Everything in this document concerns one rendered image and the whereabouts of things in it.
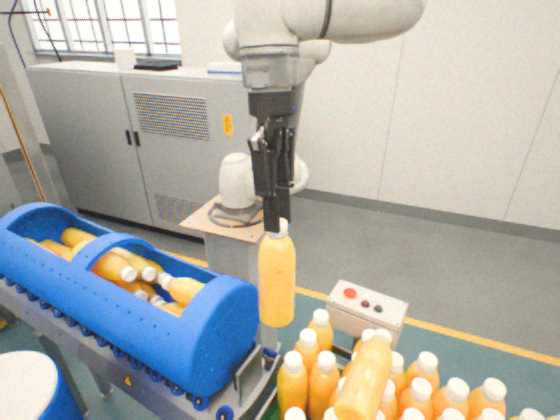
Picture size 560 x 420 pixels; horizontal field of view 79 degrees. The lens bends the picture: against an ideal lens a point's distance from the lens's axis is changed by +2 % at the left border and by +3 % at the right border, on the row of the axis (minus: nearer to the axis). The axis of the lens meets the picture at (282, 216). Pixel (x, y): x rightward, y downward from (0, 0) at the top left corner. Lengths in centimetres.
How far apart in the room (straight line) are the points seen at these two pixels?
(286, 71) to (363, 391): 56
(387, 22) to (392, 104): 285
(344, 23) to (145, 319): 71
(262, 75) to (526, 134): 314
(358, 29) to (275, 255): 38
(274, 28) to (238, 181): 98
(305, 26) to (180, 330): 63
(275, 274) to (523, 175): 319
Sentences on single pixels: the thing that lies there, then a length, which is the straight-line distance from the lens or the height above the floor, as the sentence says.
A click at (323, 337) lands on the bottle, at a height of 107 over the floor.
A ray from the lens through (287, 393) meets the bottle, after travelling 86.
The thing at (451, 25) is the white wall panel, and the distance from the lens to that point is 335.
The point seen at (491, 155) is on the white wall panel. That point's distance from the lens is 355.
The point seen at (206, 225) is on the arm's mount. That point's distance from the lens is 151.
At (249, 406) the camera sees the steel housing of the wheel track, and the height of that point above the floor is 94.
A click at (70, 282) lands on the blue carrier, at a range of 107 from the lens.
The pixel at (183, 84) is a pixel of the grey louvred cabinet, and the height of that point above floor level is 140.
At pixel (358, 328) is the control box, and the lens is 101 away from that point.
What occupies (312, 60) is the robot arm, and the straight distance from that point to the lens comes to 112.
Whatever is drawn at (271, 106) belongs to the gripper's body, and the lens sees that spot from 54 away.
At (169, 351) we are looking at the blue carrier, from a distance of 83.
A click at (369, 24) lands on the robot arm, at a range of 58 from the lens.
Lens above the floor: 177
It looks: 30 degrees down
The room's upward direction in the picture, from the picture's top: straight up
